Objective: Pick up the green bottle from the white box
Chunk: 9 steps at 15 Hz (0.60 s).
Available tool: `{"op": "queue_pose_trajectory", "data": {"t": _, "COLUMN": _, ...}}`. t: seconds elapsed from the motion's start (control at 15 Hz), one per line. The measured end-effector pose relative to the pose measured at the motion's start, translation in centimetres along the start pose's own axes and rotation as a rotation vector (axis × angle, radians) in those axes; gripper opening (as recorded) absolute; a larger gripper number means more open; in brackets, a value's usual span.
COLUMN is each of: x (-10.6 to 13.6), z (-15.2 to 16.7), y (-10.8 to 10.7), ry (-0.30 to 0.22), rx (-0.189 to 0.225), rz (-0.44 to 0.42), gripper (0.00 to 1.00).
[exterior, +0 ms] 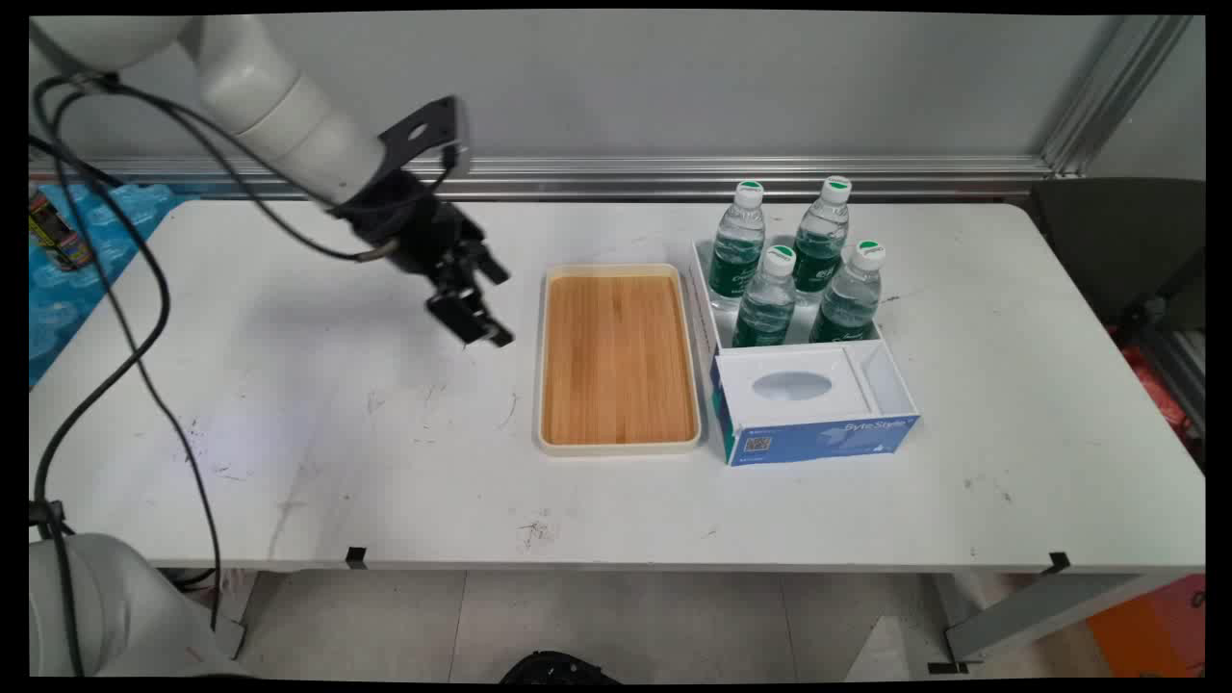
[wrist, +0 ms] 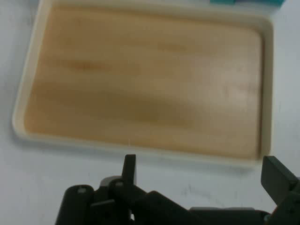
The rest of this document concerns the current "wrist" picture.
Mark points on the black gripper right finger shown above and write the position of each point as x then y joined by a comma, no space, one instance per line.
279,182

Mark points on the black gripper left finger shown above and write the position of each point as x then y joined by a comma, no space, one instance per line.
122,201

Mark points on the cream tray with wooden bottom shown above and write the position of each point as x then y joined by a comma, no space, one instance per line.
145,82

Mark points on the white and blue cardboard box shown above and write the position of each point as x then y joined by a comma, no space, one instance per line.
257,2

